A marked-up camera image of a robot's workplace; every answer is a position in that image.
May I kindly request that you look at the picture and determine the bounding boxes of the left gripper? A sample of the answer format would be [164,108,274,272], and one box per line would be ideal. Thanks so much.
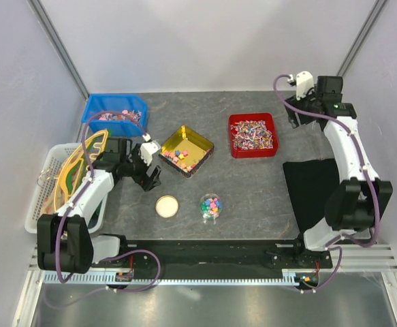
[121,144,161,192]

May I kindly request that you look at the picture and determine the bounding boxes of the round wooden jar lid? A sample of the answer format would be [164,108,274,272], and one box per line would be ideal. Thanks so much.
[155,196,179,219]

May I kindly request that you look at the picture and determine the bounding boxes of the gold tin of star candies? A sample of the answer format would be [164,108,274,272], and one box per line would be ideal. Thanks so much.
[159,125,215,178]

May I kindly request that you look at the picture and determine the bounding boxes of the blue plastic bin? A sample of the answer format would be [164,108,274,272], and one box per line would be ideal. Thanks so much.
[81,93,148,138]

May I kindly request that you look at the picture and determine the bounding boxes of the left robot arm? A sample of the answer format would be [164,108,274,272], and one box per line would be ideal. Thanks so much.
[37,135,161,277]

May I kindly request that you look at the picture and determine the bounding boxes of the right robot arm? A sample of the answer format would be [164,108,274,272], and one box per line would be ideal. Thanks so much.
[282,71,393,268]

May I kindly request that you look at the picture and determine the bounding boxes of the red tray of lollipops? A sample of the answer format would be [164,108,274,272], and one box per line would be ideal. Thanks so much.
[228,112,279,159]

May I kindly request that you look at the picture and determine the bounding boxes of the clear glass jar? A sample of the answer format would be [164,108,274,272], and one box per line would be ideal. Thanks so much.
[200,193,223,223]

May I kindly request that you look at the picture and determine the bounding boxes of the black cloth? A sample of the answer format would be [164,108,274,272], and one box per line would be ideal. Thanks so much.
[283,159,340,233]

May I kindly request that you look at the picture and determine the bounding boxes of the white plastic basket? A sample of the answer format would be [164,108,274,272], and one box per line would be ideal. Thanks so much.
[25,142,109,235]

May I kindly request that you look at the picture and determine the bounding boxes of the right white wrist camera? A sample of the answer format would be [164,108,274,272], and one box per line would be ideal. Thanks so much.
[287,71,315,101]

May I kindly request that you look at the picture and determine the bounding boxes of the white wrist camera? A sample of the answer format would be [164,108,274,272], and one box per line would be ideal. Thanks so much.
[287,71,315,101]
[140,141,161,166]

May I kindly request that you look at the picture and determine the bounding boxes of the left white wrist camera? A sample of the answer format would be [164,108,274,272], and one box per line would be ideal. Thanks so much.
[140,141,161,166]

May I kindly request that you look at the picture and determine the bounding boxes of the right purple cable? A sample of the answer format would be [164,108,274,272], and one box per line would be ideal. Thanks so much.
[273,73,381,246]

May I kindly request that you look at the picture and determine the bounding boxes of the purple cable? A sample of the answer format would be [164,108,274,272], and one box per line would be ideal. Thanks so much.
[54,110,151,284]
[273,73,381,246]

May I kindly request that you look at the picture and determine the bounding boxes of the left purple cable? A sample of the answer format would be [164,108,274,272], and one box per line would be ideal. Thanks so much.
[54,110,151,284]

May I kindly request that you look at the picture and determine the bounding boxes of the yellow green wire hanger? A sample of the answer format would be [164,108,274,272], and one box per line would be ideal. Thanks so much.
[49,129,109,213]

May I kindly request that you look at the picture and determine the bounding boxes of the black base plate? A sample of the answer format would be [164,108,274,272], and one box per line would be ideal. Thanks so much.
[91,238,334,283]

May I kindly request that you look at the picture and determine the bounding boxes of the slotted cable duct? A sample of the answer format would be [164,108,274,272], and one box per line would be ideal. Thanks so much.
[44,268,301,285]

